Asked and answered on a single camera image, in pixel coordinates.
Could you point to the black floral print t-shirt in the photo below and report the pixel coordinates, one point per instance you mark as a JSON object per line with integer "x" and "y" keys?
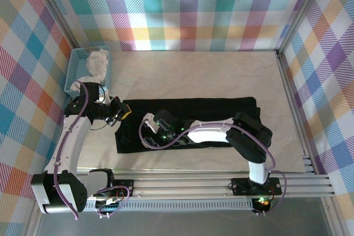
{"x": 193, "y": 109}

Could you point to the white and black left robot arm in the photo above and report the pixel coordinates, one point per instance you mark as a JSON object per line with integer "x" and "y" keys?
{"x": 72, "y": 142}

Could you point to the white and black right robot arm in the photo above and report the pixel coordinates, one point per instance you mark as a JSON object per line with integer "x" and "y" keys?
{"x": 210, "y": 133}

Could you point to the white crumpled cloth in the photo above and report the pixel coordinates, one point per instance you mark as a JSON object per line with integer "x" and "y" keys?
{"x": 96, "y": 63}

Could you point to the blue plastic basket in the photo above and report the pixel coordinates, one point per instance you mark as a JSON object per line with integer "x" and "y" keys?
{"x": 72, "y": 64}

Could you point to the aluminium mounting rail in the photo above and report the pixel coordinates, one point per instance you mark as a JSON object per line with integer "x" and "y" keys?
{"x": 179, "y": 183}

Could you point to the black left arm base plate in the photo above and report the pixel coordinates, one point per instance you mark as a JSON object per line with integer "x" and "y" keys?
{"x": 124, "y": 184}

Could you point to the aluminium frame post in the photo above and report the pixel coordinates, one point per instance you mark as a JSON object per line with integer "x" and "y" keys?
{"x": 301, "y": 6}
{"x": 55, "y": 12}

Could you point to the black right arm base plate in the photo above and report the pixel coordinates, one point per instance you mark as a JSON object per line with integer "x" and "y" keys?
{"x": 240, "y": 186}

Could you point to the aluminium side rail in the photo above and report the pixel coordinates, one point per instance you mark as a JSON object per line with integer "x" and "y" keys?
{"x": 293, "y": 109}

